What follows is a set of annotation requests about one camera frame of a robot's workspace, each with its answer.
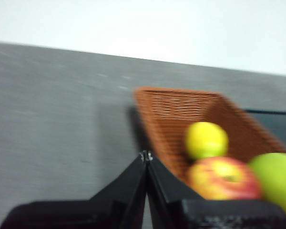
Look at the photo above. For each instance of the brown wicker basket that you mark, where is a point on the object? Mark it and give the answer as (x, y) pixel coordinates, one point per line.
(176, 114)

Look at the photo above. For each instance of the yellow lemon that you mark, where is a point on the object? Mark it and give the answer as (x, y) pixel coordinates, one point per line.
(206, 139)

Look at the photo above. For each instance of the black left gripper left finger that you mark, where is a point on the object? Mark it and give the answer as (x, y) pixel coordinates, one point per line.
(105, 210)

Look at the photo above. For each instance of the green apple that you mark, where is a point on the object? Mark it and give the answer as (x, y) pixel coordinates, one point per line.
(278, 176)

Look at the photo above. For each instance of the red apple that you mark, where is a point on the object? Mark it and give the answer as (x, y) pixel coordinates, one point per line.
(221, 179)

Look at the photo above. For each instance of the black flat tray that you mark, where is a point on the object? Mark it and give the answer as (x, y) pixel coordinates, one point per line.
(276, 126)

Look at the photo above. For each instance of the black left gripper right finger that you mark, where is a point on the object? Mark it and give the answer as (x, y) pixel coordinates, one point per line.
(181, 210)

